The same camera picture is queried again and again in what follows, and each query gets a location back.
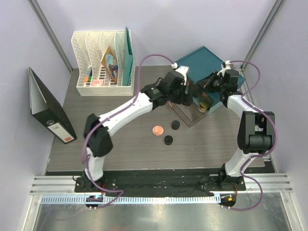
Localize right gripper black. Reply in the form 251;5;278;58
196;74;224;96

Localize gold lidded cream jar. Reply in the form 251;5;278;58
198;101;210;113

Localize black round cap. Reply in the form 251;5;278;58
171;120;180;130
164;135;173;145

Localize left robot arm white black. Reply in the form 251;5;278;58
82;66;194;192

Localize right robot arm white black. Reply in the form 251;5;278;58
197;68;276;190

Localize teal drawer organizer box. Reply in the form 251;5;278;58
174;46;246;116

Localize teal folder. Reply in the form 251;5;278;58
122;27;133;86

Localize illustrated picture book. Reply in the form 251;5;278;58
101;46;119;84

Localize pink sticky note pad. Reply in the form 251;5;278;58
91;79;104;87

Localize white mesh file organizer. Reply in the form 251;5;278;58
71;28;135;96

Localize green orange highlighter markers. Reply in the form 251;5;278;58
84;67;92;87

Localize black lever arch binder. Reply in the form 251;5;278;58
28;67;77;144

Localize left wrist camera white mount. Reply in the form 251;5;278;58
175;66;190;86

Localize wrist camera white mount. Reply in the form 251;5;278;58
221;60;232;69
175;66;190;86

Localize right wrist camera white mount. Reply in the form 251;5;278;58
221;60;232;69

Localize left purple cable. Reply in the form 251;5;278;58
81;54;178;209

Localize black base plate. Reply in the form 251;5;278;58
75;168;246;195

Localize aluminium rail frame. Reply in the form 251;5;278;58
30;174;293;208

